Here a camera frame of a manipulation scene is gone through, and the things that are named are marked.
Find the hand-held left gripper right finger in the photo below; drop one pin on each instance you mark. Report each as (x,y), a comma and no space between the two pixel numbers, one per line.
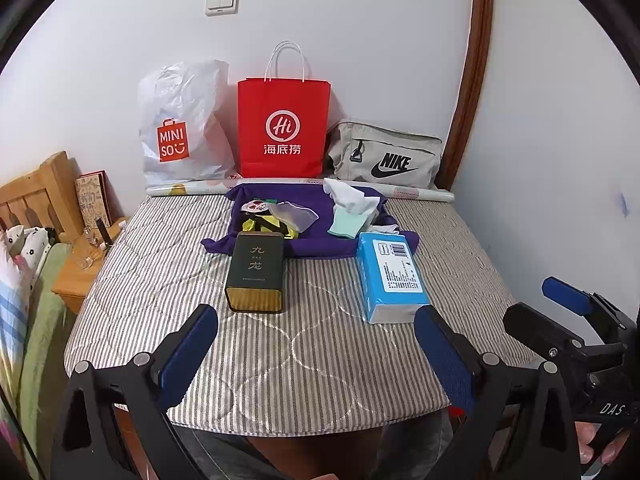
(445,360)

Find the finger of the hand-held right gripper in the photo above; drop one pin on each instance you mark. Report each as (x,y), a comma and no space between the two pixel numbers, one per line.
(530,325)
(565,292)

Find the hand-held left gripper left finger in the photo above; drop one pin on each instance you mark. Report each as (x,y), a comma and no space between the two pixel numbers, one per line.
(190,350)

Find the dark green tin box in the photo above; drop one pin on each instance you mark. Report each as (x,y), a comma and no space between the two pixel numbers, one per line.
(255,280)

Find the blue tissue pack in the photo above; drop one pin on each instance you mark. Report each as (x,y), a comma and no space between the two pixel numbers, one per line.
(370,270)

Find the yellow black sachet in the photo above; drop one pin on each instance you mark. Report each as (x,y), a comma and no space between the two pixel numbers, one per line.
(265,222)

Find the white cartoon snack packet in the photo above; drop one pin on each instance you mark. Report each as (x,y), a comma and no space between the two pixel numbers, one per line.
(256,206)

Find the mint green cloth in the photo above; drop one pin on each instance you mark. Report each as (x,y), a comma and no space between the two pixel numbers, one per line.
(347,225)

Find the clear plastic bag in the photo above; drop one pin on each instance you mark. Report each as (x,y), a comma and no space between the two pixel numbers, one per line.
(297,217)

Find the white and green socks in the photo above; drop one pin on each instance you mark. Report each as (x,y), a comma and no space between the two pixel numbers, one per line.
(350,197)

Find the person's right hand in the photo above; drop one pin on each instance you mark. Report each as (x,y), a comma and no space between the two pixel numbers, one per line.
(590,442)

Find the small red object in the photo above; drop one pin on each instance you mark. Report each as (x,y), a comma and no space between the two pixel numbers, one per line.
(457,412)

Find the striped mattress pad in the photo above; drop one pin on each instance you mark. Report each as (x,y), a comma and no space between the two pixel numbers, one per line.
(325,360)

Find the wooden nightstand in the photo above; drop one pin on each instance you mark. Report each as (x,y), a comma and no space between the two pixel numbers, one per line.
(75,280)

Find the clear glass cup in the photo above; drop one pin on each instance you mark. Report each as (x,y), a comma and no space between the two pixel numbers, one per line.
(87,255)

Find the green bedsheet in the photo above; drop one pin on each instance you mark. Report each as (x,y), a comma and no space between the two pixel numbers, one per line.
(45,340)

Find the rolled printed paper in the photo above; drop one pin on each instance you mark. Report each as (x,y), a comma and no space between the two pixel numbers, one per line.
(430,194)

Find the purple towel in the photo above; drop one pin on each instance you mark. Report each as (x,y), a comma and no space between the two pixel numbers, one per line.
(315,240)

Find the patterned brown book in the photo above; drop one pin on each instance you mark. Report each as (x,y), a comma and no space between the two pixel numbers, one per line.
(92,200)

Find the spotted white plush toy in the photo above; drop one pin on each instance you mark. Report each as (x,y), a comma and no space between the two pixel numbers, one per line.
(30,245)

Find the grey waist bag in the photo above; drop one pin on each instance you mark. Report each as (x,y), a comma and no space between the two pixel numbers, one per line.
(425,155)

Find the wooden headboard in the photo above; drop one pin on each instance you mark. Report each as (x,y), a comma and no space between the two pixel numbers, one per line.
(45,190)

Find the red paper bag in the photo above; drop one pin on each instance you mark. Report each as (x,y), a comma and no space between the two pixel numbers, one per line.
(255,125)

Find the white plastic shopping bag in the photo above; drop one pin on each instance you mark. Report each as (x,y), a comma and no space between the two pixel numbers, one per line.
(185,105)

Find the brown wooden door frame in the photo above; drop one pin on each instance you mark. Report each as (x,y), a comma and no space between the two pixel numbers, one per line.
(475,60)

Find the white wall light switch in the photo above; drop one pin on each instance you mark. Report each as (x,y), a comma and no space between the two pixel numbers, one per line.
(222,2)

